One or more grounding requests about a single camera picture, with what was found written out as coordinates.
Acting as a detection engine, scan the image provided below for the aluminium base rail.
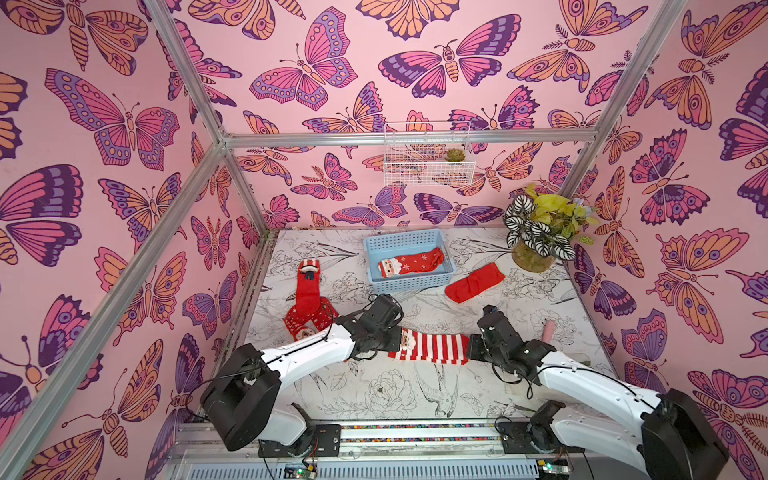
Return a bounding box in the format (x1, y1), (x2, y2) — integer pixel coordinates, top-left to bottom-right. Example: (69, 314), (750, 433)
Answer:
(159, 416), (647, 479)

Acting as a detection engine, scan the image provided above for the red nutcracker sock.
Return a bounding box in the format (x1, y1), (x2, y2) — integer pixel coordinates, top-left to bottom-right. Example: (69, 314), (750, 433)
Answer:
(296, 258), (321, 314)

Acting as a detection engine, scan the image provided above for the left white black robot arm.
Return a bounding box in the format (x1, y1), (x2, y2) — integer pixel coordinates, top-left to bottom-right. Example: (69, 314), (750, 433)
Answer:
(201, 294), (403, 456)

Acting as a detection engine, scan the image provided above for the light blue plastic basket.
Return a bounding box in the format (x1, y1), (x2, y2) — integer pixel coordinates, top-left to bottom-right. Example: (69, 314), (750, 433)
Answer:
(363, 229), (456, 294)

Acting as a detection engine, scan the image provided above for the red patterned christmas sock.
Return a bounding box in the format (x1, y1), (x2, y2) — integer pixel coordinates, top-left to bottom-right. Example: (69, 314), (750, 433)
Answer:
(283, 297), (339, 340)

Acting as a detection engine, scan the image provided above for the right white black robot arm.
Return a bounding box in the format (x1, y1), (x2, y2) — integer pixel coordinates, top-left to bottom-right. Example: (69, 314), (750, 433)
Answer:
(468, 305), (729, 479)

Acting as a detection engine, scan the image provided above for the small green succulent plant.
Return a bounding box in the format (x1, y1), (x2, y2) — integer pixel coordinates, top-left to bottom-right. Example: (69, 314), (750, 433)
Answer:
(444, 148), (466, 163)

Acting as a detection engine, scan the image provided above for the white wire wall basket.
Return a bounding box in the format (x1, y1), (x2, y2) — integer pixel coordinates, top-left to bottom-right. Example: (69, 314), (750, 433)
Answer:
(381, 122), (476, 188)

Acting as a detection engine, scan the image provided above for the plain red sock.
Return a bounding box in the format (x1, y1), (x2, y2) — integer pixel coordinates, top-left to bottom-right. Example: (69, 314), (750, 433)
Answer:
(445, 263), (505, 304)

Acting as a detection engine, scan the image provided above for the red white striped sock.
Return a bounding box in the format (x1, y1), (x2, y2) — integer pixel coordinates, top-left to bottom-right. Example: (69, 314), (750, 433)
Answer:
(388, 328), (469, 365)

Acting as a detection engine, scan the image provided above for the potted plant in glass vase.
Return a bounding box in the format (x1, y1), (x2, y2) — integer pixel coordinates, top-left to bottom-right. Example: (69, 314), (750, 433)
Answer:
(503, 184), (598, 273)

